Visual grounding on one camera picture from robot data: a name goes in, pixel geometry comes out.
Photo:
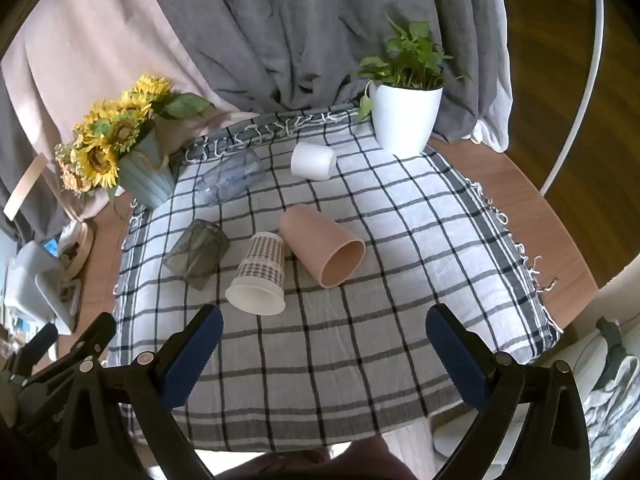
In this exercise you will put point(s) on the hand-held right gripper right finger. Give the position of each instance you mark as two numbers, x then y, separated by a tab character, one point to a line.
457	355

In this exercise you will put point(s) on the white curtain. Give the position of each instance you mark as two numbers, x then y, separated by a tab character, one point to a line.
492	132

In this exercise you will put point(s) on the person's dark red pants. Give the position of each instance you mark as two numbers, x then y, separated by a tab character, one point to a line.
325	465

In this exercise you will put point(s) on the grey patterned cloth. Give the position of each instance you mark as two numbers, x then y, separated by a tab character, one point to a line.
615	395

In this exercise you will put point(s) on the checked-print paper cup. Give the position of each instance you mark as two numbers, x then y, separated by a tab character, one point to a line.
260	270

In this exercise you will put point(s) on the green plant in white pot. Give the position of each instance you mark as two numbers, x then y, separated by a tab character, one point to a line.
402	115

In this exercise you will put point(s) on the checked tablecloth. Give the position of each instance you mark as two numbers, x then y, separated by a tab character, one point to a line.
360	340

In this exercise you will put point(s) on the dark grey transparent cup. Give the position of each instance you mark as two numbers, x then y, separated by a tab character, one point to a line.
195	255

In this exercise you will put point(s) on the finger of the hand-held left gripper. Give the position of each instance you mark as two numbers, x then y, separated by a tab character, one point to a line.
95	335
42	342

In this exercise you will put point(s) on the clear plastic cup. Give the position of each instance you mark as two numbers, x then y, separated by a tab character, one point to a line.
230	177

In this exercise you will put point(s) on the pink cup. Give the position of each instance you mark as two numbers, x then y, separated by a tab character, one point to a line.
310	240

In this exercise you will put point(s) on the wooden strip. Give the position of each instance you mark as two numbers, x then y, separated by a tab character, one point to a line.
27	185

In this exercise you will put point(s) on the sunflowers in grey-blue pot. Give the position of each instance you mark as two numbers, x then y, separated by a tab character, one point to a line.
145	175

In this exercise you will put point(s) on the grey curtain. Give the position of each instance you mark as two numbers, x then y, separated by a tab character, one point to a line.
300	35
20	150

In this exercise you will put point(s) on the white plastic appliance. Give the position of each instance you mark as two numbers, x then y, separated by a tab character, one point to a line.
30	270

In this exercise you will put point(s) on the white cup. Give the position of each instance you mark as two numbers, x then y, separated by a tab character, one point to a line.
312	160

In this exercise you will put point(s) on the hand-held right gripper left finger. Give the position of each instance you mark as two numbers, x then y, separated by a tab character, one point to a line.
192	355

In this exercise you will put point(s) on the white curved tube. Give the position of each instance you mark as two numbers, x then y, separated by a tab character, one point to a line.
595	60

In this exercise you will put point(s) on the beige curtain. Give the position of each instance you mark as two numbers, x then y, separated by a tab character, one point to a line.
100	45

